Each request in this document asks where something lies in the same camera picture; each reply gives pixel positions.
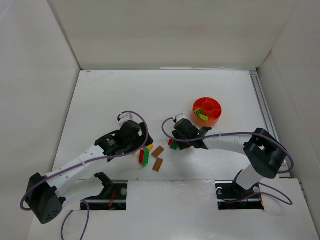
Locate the long green lego brick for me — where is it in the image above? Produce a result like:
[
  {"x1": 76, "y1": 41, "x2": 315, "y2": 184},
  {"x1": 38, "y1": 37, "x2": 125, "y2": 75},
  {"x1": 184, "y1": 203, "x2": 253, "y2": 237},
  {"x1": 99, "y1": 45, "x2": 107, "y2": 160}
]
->
[{"x1": 142, "y1": 147, "x2": 150, "y2": 168}]

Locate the brown lego plate lower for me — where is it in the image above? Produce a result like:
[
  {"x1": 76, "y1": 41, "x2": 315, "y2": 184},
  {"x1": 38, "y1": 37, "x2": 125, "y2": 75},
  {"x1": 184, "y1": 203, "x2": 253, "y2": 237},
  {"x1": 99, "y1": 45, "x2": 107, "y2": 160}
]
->
[{"x1": 152, "y1": 158, "x2": 164, "y2": 172}]

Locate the brown lego plate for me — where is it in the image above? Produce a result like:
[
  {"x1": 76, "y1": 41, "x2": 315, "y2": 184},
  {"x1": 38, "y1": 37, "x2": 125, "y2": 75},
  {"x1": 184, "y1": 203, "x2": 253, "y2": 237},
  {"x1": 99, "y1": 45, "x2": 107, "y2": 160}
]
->
[
  {"x1": 151, "y1": 146, "x2": 165, "y2": 159},
  {"x1": 152, "y1": 158, "x2": 164, "y2": 172}
]

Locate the aluminium rail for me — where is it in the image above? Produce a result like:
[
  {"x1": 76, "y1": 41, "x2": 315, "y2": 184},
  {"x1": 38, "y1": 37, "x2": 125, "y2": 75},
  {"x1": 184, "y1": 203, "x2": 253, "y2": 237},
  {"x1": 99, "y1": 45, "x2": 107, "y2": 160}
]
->
[{"x1": 249, "y1": 70, "x2": 280, "y2": 142}]

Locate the lime green lego brick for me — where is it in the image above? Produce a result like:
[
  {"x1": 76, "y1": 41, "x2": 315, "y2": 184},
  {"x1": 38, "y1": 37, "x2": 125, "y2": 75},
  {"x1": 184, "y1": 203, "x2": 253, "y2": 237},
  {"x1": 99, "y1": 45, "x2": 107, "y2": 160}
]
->
[{"x1": 194, "y1": 108, "x2": 203, "y2": 116}]

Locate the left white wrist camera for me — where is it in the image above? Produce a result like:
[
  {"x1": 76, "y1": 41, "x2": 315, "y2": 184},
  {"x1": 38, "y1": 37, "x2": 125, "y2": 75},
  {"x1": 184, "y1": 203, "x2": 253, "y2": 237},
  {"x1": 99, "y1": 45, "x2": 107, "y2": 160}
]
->
[{"x1": 117, "y1": 113, "x2": 133, "y2": 127}]

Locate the yellow curved lego brick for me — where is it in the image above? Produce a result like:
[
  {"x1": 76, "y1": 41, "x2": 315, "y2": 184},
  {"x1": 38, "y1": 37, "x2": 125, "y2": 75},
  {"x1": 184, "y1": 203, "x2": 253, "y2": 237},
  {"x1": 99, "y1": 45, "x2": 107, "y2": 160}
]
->
[{"x1": 146, "y1": 144, "x2": 154, "y2": 151}]

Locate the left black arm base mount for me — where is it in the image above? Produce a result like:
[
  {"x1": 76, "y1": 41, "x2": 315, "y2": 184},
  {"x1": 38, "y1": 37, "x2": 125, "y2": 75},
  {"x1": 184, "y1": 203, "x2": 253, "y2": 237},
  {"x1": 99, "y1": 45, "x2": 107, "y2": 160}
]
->
[{"x1": 84, "y1": 172, "x2": 128, "y2": 211}]

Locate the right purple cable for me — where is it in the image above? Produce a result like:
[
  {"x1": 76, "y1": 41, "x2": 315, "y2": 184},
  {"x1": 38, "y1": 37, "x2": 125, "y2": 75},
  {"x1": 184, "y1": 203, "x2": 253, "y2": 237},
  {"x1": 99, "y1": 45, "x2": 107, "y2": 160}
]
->
[{"x1": 161, "y1": 117, "x2": 295, "y2": 206}]

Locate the green lego plate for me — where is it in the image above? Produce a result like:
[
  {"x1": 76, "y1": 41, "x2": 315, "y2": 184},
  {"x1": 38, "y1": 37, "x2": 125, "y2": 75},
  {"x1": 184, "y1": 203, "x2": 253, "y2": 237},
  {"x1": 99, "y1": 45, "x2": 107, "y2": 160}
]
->
[{"x1": 170, "y1": 141, "x2": 178, "y2": 150}]

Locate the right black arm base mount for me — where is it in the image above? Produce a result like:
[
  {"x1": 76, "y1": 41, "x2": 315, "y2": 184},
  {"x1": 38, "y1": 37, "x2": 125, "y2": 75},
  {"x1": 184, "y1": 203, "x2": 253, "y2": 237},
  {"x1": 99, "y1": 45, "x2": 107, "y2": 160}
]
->
[{"x1": 215, "y1": 180, "x2": 264, "y2": 210}]

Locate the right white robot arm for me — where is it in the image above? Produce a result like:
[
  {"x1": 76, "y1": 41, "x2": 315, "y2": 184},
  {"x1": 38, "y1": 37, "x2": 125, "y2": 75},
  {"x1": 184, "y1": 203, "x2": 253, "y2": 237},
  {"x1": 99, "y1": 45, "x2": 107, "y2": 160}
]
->
[{"x1": 172, "y1": 116, "x2": 288, "y2": 191}]

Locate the orange round divided container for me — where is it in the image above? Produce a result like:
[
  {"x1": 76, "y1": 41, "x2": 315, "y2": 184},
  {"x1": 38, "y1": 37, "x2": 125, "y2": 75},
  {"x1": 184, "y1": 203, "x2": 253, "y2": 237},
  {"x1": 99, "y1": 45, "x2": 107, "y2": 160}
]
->
[{"x1": 191, "y1": 97, "x2": 222, "y2": 128}]

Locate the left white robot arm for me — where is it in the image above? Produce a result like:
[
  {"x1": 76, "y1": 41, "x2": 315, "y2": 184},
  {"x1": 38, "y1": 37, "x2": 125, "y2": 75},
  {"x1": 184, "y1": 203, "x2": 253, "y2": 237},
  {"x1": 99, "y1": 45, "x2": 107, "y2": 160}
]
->
[{"x1": 22, "y1": 119, "x2": 153, "y2": 224}]

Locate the brown lego plate upper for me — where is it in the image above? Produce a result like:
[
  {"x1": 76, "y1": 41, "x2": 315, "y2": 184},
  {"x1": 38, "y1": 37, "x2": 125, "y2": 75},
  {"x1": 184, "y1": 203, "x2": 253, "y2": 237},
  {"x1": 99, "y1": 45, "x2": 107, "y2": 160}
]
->
[{"x1": 151, "y1": 146, "x2": 165, "y2": 159}]

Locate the long red lego brick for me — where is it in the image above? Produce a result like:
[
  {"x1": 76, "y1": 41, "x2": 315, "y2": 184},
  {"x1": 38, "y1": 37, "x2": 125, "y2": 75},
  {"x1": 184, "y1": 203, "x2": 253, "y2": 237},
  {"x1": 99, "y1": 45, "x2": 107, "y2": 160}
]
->
[{"x1": 138, "y1": 149, "x2": 145, "y2": 165}]

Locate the small lime lego brick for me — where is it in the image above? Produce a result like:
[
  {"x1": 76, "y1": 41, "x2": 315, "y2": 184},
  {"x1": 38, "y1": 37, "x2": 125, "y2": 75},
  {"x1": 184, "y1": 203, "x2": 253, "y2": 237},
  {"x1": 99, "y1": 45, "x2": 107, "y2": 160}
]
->
[{"x1": 199, "y1": 114, "x2": 209, "y2": 122}]

